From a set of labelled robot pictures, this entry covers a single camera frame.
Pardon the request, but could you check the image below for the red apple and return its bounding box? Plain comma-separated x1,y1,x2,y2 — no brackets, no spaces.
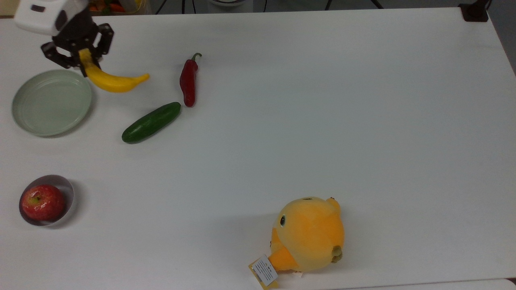
21,184,66,222

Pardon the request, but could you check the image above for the white paper toy tag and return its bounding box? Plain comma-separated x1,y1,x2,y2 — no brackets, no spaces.
248,255,280,290

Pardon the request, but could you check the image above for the yellow banana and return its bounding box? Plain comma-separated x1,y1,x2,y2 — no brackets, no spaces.
79,48,150,93

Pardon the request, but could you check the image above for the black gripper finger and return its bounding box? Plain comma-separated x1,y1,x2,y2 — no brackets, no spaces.
40,42,88,78
91,23,115,66

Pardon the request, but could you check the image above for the red chili pepper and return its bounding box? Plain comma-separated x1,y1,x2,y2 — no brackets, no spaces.
179,53,202,108

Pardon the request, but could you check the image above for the green cucumber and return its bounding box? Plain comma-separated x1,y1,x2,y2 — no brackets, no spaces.
122,102,182,144

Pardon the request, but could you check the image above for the orange plush toy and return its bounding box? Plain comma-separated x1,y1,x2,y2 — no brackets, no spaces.
269,197,345,274

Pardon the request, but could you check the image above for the grey metal bowl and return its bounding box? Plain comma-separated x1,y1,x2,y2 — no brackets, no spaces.
19,175,75,227

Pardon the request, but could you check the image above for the box of toy vegetables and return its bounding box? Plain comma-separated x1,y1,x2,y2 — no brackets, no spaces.
89,0,152,16

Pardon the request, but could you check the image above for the black tripod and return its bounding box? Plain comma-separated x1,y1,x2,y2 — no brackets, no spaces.
155,0,195,15

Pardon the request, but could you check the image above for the pale green plastic plate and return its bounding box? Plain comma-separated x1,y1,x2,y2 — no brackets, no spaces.
11,70,93,137

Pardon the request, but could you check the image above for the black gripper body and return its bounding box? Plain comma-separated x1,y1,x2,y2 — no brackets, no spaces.
52,7,100,58

